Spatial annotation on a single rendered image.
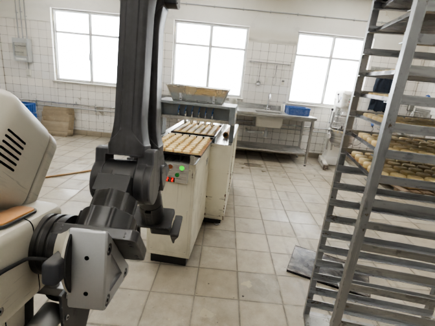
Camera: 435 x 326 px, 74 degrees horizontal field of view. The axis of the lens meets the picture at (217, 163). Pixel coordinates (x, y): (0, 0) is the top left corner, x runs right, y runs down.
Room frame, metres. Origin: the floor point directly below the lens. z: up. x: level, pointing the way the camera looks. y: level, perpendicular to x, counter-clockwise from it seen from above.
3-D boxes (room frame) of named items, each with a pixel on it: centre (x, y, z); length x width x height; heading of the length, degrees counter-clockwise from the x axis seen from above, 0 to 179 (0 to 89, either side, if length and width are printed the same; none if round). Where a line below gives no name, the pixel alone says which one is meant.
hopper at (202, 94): (2.73, 0.23, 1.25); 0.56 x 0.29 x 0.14; 85
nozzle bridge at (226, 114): (2.73, 0.23, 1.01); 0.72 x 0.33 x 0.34; 85
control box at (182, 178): (1.87, 0.31, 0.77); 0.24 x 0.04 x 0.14; 85
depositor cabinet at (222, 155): (3.21, 0.19, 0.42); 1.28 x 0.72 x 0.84; 175
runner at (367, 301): (1.31, -0.90, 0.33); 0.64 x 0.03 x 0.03; 81
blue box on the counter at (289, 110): (5.39, -1.37, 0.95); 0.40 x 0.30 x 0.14; 93
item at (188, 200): (2.23, 0.28, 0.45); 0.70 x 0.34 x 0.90; 175
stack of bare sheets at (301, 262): (2.02, -0.98, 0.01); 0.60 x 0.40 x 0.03; 67
